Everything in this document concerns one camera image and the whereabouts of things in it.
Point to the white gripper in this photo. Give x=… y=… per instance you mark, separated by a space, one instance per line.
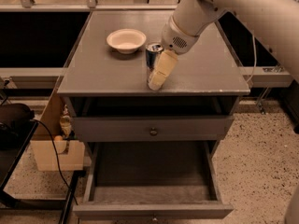
x=175 y=38

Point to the silver blue redbull can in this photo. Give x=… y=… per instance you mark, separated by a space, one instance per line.
x=153 y=51

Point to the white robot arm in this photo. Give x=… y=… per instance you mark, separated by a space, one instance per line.
x=275 y=23

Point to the grey wooden drawer cabinet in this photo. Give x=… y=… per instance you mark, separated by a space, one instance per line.
x=101 y=82

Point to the grey top drawer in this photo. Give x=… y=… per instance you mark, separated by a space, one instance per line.
x=137 y=129

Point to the round metal drawer knob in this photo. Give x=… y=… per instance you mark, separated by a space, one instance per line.
x=153 y=132

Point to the grey open middle drawer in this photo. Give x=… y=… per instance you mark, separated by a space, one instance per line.
x=152 y=181

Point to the white paper bowl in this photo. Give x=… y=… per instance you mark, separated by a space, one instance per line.
x=126 y=41

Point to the cardboard box with items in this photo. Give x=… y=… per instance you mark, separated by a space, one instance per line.
x=52 y=152

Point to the dark round object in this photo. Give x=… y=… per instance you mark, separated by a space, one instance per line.
x=14 y=116

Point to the black side table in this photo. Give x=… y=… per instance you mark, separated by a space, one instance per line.
x=9 y=158

